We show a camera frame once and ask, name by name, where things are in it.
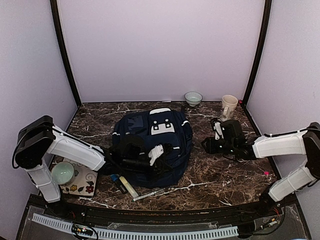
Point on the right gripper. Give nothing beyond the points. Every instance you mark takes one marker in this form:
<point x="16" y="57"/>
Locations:
<point x="216" y="144"/>

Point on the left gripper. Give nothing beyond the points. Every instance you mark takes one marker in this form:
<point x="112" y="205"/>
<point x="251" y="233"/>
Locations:
<point x="161" y="161"/>

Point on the navy blue student backpack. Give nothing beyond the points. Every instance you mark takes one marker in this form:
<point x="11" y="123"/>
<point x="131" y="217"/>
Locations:
<point x="161" y="125"/>

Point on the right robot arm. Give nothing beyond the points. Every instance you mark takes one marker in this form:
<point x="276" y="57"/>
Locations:
<point x="300" y="142"/>

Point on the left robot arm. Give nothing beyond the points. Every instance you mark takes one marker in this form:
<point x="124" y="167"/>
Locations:
<point x="43" y="137"/>

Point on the blue black marker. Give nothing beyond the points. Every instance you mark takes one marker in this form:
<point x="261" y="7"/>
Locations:
<point x="116" y="180"/>

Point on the cream ceramic mug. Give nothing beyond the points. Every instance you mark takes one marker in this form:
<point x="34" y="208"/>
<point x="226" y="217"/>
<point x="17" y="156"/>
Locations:
<point x="229" y="104"/>

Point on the yellow highlighter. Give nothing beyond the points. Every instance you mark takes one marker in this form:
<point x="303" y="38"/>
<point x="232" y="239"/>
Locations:
<point x="128" y="187"/>

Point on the white green pen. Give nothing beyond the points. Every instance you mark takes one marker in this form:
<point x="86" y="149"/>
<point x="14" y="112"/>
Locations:
<point x="153" y="193"/>

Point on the floral square plate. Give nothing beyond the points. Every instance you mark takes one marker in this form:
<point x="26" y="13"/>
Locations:
<point x="84" y="181"/>

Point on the small green bowl at back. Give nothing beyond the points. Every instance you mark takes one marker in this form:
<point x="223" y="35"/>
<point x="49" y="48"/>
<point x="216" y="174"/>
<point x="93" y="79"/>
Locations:
<point x="193" y="98"/>

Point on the green bowl on plate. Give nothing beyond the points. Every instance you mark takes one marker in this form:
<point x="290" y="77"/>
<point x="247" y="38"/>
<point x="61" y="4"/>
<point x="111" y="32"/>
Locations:
<point x="63" y="173"/>

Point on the small circuit board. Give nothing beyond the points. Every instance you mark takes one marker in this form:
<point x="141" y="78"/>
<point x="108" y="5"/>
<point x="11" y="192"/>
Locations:
<point x="81" y="229"/>

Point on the black front rail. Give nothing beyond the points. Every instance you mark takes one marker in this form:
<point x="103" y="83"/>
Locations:
<point x="156" y="211"/>

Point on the white slotted cable duct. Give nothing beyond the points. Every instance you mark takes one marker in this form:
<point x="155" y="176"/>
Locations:
<point x="134" y="232"/>

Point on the right black frame post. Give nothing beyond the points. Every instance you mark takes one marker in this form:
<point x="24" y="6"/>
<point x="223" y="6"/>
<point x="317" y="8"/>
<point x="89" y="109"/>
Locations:
<point x="259" y="51"/>

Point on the black frame post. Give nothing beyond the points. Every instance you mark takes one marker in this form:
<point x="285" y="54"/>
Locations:
<point x="259" y="51"/>
<point x="63" y="51"/>

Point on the left black frame post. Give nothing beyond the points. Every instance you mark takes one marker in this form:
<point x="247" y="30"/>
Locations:
<point x="63" y="51"/>

